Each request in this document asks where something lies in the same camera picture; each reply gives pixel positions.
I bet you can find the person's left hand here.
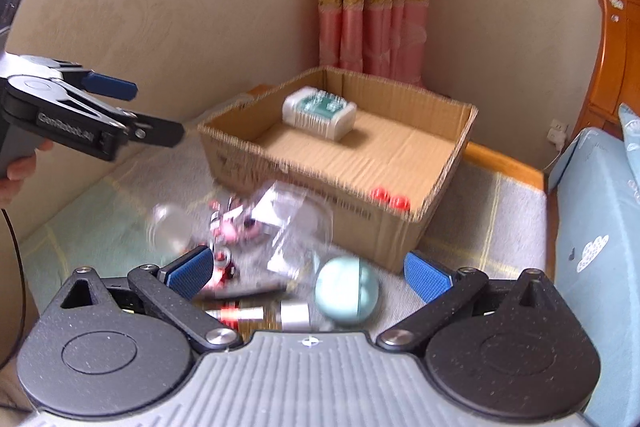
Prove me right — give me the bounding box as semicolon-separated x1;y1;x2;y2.
0;139;54;208

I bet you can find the red black small toy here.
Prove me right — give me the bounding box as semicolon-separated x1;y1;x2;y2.
212;249;241;290

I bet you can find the clear plastic container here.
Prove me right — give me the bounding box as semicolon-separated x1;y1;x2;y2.
250;181;335;280

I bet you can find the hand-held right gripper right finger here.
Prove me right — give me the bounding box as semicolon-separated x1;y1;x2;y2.
376;251;572;354

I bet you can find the dark slim stick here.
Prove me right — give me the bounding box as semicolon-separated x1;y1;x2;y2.
200;283;287;305

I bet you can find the white wall socket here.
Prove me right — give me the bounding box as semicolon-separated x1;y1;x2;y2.
547;119;570;145

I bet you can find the clear plastic ball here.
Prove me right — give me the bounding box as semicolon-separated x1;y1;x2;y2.
149;203;193;254

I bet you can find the glass bottle with silver cap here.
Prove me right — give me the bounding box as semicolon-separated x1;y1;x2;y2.
197;299;312;333

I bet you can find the light blue printed pillow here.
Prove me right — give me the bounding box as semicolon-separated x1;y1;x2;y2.
617;102;640;208

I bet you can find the checkered blanket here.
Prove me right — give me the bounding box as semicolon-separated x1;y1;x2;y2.
15;104;551;343

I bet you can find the pink toy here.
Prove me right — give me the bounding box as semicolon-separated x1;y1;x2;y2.
207;197;263;253

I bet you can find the wooden headboard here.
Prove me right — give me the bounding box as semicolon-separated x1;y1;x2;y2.
570;0;640;142

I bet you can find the cardboard box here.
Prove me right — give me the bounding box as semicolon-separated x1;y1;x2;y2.
197;66;478;275

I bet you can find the pale green ball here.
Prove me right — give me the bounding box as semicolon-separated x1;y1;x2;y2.
314;257;382;324

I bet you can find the white green plastic bottle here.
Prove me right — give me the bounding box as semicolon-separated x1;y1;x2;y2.
281;86;358;142

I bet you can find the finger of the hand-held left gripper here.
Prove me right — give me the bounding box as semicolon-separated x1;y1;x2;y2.
64;86;187;150
20;54;138;102

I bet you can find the light blue quilt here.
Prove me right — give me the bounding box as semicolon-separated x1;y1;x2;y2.
547;127;640;427

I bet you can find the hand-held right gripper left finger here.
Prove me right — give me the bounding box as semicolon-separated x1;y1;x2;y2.
42;246;244;356

